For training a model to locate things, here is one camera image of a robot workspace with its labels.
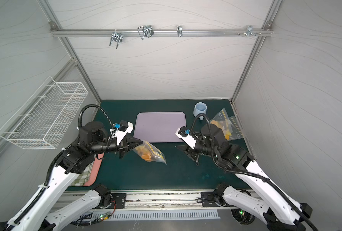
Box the resealable bag with duck print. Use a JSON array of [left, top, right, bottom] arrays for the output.
[[133, 141, 167, 164]]

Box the resealable bag table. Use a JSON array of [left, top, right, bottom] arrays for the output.
[[211, 108, 233, 141]]

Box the clear resealable bag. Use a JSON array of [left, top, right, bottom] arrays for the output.
[[229, 116, 244, 140]]

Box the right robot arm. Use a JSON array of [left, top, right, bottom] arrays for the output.
[[175, 113, 317, 231]]

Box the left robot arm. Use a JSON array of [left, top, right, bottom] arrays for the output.
[[0, 104, 143, 231]]

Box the lilac plastic tray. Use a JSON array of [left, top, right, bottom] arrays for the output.
[[133, 112, 186, 143]]

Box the light blue ceramic mug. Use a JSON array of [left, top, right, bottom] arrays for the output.
[[193, 102, 207, 117]]

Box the pink tray with checked cloth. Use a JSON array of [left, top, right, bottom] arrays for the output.
[[70, 158, 102, 187]]

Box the metal hook clamp left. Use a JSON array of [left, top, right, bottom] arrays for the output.
[[109, 30, 123, 49]]

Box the metal hook clamp middle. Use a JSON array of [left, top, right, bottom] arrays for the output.
[[137, 25, 154, 40]]

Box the metal hook clamp small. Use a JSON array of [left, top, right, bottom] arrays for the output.
[[176, 26, 183, 38]]

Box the metal hook clamp right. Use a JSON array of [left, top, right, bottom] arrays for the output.
[[236, 26, 261, 37]]

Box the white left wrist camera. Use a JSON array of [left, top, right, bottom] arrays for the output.
[[111, 120, 133, 145]]

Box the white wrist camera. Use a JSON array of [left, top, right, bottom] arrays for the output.
[[175, 126, 197, 149], [111, 120, 133, 145]]

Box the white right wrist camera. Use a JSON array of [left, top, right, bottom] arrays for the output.
[[175, 126, 197, 149]]

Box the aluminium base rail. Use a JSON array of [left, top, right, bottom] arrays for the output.
[[55, 189, 264, 210]]

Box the white wire basket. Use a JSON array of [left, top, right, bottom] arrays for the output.
[[0, 77, 88, 150]]

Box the aluminium cross rail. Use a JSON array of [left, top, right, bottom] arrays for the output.
[[51, 28, 274, 38]]

